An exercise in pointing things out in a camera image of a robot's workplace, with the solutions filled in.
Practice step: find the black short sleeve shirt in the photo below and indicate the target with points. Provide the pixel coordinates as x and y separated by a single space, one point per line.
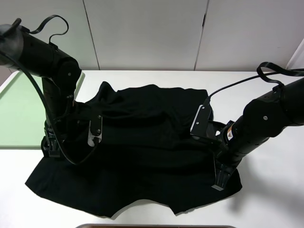
146 152

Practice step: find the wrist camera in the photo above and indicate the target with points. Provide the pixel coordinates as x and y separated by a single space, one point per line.
95 130
204 128

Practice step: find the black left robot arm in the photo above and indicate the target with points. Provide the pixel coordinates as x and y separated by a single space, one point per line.
54 75

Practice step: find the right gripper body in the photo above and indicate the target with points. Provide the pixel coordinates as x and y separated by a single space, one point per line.
223 172

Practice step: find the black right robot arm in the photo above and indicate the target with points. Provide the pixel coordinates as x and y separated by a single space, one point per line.
263 118

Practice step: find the green plastic tray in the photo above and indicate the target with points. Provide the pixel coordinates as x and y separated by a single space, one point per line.
22 114

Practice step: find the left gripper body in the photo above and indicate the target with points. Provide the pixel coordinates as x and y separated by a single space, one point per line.
67 129

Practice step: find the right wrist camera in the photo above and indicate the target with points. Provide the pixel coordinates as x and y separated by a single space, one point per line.
204 128

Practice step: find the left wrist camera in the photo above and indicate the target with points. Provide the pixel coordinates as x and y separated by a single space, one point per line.
95 130

